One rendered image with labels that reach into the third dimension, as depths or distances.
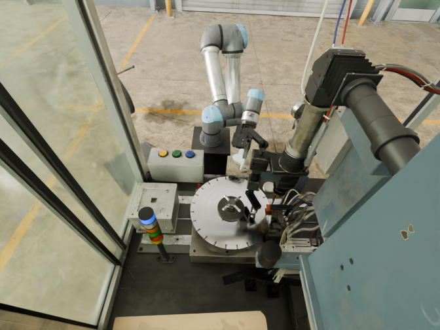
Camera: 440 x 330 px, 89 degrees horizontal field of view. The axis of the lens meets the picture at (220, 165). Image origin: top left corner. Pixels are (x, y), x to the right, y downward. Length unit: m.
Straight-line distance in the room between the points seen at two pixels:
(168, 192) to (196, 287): 0.41
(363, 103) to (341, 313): 0.31
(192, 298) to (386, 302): 0.79
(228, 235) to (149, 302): 0.40
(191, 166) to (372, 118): 0.89
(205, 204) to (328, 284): 0.60
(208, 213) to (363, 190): 0.59
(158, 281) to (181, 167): 0.52
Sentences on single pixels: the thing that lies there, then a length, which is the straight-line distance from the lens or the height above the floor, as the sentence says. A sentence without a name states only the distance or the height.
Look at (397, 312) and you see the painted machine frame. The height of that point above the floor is 1.49.
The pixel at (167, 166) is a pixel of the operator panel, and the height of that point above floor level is 0.88.
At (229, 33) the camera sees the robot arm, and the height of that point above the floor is 1.34.
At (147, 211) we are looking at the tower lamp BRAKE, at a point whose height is 1.16.
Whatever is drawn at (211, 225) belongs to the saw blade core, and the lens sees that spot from 0.89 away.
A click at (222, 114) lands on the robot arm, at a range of 1.08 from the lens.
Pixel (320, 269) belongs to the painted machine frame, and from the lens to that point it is 0.46.
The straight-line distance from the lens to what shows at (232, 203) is 0.88.
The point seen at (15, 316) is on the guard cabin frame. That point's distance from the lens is 0.64.
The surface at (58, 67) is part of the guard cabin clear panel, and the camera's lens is 0.71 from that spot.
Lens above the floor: 1.76
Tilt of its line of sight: 50 degrees down
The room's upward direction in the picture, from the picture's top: 4 degrees clockwise
